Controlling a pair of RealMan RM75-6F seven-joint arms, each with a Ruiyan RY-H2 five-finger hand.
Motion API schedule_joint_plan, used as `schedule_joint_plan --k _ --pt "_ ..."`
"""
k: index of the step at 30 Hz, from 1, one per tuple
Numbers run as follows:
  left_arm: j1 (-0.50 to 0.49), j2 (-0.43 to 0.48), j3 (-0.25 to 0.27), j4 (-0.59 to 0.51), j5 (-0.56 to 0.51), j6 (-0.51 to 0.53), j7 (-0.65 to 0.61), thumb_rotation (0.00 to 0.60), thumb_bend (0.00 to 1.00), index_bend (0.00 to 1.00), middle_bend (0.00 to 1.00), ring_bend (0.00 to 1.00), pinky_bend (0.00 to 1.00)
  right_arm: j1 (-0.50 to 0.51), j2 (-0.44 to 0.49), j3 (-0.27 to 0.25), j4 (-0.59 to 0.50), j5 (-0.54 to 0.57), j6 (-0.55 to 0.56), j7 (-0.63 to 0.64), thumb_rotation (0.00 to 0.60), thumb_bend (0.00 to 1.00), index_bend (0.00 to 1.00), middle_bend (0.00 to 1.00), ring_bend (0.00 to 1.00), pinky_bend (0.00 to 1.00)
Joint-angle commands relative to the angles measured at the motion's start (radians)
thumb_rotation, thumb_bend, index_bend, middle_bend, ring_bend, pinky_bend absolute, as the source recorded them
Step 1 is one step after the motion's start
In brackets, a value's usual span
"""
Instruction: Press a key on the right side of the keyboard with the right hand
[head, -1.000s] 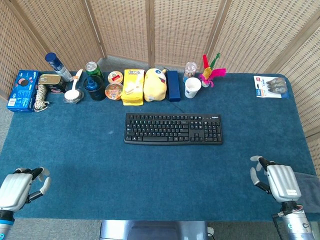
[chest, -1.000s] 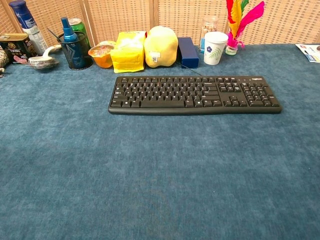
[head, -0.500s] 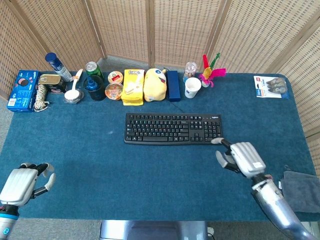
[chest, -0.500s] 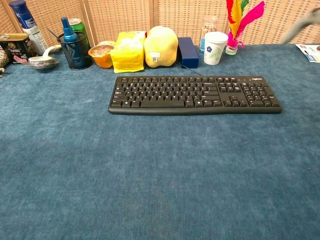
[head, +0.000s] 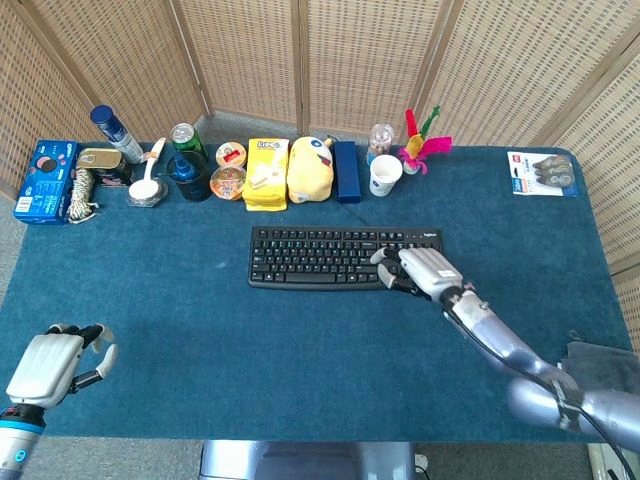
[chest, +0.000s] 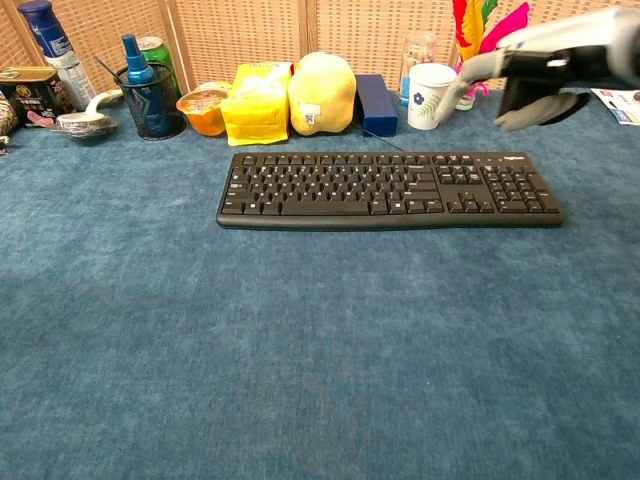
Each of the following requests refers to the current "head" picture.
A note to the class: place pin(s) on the woven bamboo folding screen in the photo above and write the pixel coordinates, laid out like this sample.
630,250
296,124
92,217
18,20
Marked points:
320,60

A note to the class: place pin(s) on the dark glass cup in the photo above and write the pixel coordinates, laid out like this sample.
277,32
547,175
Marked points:
192,182

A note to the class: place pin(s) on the blue table cloth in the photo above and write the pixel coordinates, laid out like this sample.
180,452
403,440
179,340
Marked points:
200,320

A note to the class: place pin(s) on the white paper cup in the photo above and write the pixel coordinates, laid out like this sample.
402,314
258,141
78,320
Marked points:
385,176

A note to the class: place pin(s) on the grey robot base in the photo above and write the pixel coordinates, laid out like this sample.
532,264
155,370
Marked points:
310,460

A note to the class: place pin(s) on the jelly cup with red label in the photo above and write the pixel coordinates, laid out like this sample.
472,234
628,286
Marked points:
231,154

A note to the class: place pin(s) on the yellow snack bag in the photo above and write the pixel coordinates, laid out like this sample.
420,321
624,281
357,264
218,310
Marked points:
266,175

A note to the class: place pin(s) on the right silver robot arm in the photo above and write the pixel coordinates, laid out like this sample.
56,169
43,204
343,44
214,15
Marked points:
525,365

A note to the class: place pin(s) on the blue Oreo cookie box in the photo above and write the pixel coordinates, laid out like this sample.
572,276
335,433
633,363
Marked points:
45,180

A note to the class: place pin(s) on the green drink can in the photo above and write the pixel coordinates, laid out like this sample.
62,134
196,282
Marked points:
189,141

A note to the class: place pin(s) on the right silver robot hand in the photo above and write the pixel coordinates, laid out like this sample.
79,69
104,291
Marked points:
425,270

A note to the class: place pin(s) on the gold sardine tin can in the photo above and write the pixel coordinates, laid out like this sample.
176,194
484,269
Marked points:
102,165

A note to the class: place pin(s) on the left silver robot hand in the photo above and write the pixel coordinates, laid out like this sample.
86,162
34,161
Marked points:
42,360

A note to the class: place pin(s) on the dark blue rectangular box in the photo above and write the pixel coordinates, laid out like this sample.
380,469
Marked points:
347,171

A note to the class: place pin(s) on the dark grey cloth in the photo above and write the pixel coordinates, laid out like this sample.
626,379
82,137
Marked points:
600,367

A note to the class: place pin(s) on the blue small bottle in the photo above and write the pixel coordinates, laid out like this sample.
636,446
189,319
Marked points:
182,167

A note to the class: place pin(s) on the orange jelly cup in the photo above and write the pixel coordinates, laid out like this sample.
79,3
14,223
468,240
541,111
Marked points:
228,183

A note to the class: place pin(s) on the blister pack of clips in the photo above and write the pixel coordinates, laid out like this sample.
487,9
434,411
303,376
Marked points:
542,174

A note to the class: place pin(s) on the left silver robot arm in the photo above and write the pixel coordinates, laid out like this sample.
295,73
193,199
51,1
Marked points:
17,442

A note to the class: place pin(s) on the clear jar of sticks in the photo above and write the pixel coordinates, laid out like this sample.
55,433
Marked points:
380,142

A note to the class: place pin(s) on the black computer keyboard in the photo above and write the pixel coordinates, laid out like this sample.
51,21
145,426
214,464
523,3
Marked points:
320,257

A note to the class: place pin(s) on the yellow plush toy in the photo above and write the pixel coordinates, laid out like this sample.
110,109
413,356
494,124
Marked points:
310,170

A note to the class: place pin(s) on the colourful feather shuttlecock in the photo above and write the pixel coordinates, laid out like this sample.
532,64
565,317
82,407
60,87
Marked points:
422,145

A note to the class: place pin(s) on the blue spray aerosol can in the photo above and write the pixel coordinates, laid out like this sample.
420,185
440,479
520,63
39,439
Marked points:
117,132

